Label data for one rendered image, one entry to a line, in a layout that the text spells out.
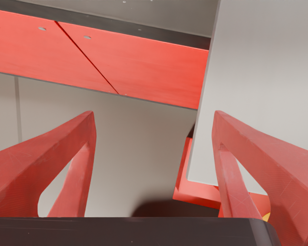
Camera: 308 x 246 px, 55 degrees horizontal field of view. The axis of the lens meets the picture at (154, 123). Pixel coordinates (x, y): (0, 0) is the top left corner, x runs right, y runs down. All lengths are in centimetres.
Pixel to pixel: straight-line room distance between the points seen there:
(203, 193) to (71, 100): 62
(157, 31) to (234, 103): 17
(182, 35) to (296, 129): 18
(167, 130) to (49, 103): 48
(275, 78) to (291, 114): 2
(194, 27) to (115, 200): 97
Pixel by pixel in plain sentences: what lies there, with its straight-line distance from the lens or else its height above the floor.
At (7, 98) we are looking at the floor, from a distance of 131.
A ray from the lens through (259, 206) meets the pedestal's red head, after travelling 44.
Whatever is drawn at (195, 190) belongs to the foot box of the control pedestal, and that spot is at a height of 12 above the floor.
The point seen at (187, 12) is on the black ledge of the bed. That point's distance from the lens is 33.
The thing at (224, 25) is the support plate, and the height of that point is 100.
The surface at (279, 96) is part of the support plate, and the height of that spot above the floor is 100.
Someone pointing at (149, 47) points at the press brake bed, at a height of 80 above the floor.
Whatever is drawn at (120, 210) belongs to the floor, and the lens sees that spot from 123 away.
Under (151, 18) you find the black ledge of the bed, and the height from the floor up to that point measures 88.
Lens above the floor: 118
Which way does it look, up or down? 89 degrees down
